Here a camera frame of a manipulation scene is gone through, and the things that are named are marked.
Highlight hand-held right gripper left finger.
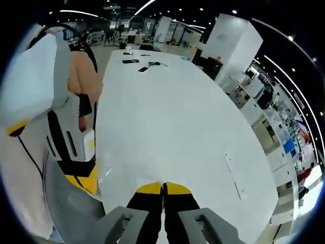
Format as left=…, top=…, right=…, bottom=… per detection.
left=95, top=182, right=164, bottom=244

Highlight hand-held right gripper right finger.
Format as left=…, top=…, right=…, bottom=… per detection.
left=163, top=181, right=246, bottom=244

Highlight person's left hand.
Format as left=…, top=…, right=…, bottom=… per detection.
left=77, top=93, right=92, bottom=133

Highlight person's light clothing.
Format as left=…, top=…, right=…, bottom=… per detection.
left=0, top=124, right=55, bottom=241

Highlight white plastic strip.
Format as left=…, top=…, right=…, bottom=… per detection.
left=224, top=152, right=249, bottom=201

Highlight long white counter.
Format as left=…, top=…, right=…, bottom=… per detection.
left=228, top=73, right=300, bottom=226

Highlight white desk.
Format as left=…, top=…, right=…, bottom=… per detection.
left=121, top=30, right=147, bottom=45

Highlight blue storage bin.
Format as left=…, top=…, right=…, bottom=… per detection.
left=283, top=141, right=296, bottom=155

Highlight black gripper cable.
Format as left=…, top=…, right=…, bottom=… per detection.
left=18, top=134, right=43, bottom=179

